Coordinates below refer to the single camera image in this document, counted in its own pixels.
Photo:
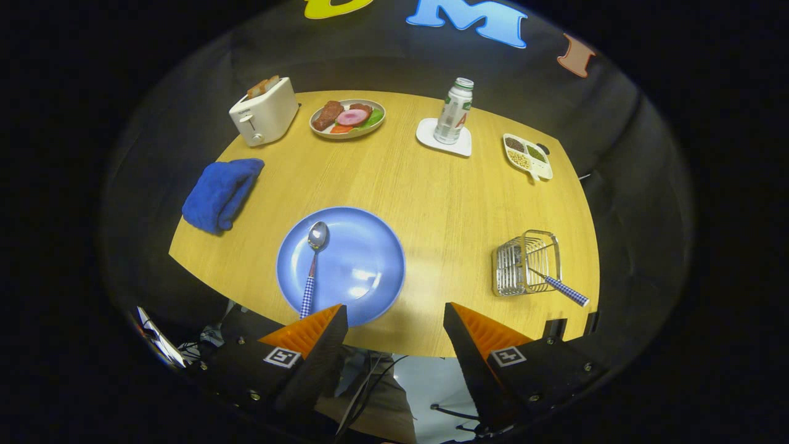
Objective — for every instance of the red tomato slice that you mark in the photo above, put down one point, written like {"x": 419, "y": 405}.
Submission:
{"x": 340, "y": 129}

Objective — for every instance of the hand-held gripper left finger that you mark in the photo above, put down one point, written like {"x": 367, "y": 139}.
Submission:
{"x": 314, "y": 364}

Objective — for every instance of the pink ham slice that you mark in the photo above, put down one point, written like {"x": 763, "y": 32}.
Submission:
{"x": 352, "y": 118}

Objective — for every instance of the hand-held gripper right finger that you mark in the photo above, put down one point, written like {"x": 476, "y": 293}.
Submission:
{"x": 474, "y": 370}

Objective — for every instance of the green lettuce leaf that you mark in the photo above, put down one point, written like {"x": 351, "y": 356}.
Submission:
{"x": 375, "y": 120}

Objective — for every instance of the grey food plate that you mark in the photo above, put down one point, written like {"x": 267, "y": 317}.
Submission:
{"x": 320, "y": 132}

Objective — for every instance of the white and green bottle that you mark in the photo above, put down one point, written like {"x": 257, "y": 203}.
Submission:
{"x": 453, "y": 117}

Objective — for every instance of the blue round plate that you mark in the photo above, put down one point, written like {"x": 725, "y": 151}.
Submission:
{"x": 363, "y": 265}

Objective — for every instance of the brown meat slice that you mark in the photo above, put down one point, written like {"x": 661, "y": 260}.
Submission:
{"x": 327, "y": 116}
{"x": 362, "y": 108}

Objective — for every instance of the white striped object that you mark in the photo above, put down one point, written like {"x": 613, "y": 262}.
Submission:
{"x": 160, "y": 339}

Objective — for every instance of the white divided grain dish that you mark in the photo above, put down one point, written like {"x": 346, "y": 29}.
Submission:
{"x": 525, "y": 155}

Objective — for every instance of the small black round cap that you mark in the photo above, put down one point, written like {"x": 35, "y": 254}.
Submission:
{"x": 542, "y": 148}

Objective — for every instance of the blue folded towel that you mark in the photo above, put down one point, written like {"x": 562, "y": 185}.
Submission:
{"x": 219, "y": 194}

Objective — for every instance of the white toaster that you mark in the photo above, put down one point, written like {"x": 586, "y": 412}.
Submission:
{"x": 271, "y": 114}

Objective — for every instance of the white square coaster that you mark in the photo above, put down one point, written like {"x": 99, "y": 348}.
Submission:
{"x": 426, "y": 137}

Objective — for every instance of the brown toast slice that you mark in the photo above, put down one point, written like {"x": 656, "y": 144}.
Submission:
{"x": 272, "y": 82}
{"x": 256, "y": 89}

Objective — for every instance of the person's trouser leg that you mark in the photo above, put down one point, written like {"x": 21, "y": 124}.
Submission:
{"x": 388, "y": 407}

